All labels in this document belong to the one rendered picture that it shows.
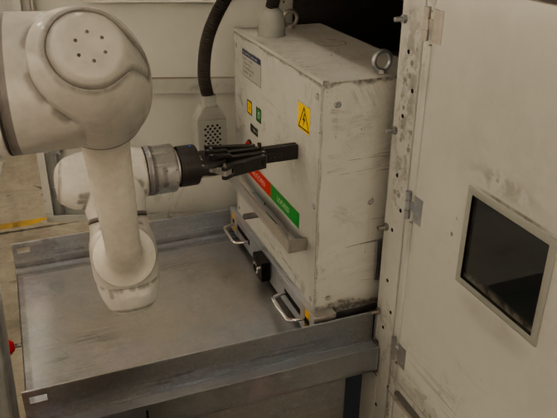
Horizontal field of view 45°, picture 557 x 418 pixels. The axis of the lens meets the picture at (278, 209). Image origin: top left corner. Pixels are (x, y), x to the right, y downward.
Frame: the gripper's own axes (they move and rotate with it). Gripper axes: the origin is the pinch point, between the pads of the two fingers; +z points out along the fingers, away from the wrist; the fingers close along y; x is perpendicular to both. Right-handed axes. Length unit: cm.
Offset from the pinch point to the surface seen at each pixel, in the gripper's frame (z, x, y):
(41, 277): -47, -38, -35
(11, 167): -58, -123, -330
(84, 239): -35, -33, -41
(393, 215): 15.5, -8.0, 17.4
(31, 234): -50, -123, -228
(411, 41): 15.5, 23.7, 18.1
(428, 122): 13.5, 13.5, 28.0
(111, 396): -38, -37, 14
